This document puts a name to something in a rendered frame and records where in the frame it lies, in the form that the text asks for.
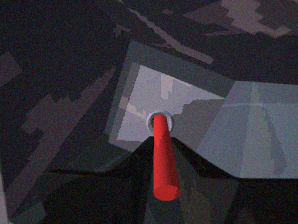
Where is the grey plate with hole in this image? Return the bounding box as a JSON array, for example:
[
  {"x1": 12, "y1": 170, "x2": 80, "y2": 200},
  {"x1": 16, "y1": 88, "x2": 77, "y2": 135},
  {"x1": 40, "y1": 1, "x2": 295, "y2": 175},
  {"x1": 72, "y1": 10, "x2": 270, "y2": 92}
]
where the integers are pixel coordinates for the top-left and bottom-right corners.
[{"x1": 108, "y1": 62, "x2": 225, "y2": 153}]

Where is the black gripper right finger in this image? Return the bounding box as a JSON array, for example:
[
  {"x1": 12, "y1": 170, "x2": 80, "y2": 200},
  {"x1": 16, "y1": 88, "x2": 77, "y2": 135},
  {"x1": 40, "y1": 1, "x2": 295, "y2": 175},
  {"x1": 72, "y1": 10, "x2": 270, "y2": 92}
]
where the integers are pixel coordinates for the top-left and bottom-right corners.
[{"x1": 170, "y1": 137, "x2": 298, "y2": 224}]

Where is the red peg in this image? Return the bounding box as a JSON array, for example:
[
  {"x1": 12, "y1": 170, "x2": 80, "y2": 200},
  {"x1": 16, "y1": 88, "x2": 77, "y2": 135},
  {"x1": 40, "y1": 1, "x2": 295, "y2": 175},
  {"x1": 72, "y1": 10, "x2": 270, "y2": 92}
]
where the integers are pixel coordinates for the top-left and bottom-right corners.
[{"x1": 154, "y1": 114, "x2": 180, "y2": 200}]

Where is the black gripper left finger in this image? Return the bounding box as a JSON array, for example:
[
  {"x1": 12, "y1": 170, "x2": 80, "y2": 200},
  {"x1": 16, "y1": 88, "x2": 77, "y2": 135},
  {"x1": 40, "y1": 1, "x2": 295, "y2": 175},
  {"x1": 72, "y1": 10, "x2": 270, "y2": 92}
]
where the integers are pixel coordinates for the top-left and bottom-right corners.
[{"x1": 35, "y1": 136, "x2": 154, "y2": 224}]

